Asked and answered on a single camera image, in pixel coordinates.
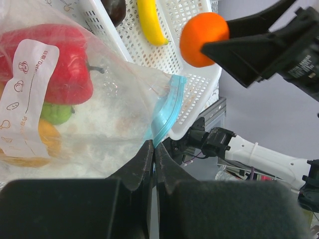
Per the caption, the dark brown avocado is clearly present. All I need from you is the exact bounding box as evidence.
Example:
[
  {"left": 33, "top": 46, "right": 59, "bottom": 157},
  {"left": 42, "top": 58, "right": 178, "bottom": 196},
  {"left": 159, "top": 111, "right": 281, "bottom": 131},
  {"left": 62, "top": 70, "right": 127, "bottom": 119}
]
[{"left": 101, "top": 0, "right": 126, "bottom": 27}]

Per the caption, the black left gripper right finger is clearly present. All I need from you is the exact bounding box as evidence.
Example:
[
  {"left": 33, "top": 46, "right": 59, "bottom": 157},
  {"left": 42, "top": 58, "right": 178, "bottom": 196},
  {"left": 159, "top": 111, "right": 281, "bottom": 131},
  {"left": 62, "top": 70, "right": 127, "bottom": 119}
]
[{"left": 155, "top": 144, "right": 312, "bottom": 239}]

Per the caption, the orange tangerine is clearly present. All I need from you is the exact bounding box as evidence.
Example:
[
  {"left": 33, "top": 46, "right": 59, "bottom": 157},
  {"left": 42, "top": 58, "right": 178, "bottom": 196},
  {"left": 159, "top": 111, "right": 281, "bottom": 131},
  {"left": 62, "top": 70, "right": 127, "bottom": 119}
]
[
  {"left": 179, "top": 12, "right": 230, "bottom": 68},
  {"left": 0, "top": 149, "right": 50, "bottom": 168}
]

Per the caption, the green lime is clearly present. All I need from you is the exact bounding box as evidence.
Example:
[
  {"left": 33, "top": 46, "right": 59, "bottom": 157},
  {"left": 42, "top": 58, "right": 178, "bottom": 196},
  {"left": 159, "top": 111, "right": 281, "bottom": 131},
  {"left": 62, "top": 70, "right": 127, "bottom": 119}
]
[{"left": 40, "top": 103, "right": 75, "bottom": 125}]

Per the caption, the yellow banana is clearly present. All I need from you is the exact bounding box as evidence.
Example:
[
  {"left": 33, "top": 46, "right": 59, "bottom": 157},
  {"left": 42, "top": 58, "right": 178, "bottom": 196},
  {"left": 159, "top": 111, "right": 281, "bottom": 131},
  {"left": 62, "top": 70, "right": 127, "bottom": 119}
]
[{"left": 137, "top": 0, "right": 169, "bottom": 46}]

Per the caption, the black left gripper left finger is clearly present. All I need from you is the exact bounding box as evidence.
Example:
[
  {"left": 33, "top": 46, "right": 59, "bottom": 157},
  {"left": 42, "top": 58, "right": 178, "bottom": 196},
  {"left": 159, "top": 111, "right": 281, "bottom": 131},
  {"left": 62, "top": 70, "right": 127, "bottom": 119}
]
[{"left": 0, "top": 140, "right": 154, "bottom": 239}]

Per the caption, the red bell pepper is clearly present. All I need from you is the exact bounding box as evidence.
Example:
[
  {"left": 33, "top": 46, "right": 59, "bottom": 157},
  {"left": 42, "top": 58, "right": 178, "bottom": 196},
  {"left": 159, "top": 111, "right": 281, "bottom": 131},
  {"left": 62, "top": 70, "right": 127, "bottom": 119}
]
[{"left": 0, "top": 23, "right": 104, "bottom": 105}]

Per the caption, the yellow lemon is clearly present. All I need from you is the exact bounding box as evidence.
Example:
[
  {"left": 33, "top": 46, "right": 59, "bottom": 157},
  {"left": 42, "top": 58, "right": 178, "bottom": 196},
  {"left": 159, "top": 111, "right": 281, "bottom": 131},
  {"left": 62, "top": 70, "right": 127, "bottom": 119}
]
[{"left": 38, "top": 119, "right": 61, "bottom": 157}]

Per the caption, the clear zip top bag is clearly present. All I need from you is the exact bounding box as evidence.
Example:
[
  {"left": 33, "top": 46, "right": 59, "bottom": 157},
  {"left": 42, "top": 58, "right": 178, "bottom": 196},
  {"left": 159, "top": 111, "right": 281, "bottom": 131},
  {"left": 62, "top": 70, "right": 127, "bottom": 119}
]
[{"left": 0, "top": 0, "right": 186, "bottom": 183}]

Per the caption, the white plastic basket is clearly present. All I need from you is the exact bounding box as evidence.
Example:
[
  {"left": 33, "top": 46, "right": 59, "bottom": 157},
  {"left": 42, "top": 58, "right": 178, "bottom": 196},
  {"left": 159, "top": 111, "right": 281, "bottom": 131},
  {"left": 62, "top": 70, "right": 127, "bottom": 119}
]
[{"left": 49, "top": 0, "right": 223, "bottom": 140}]

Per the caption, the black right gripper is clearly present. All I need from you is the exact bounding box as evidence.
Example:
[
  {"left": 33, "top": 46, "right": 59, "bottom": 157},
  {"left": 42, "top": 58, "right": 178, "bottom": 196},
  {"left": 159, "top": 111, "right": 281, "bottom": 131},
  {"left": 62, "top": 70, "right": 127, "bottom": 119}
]
[{"left": 201, "top": 0, "right": 319, "bottom": 100}]

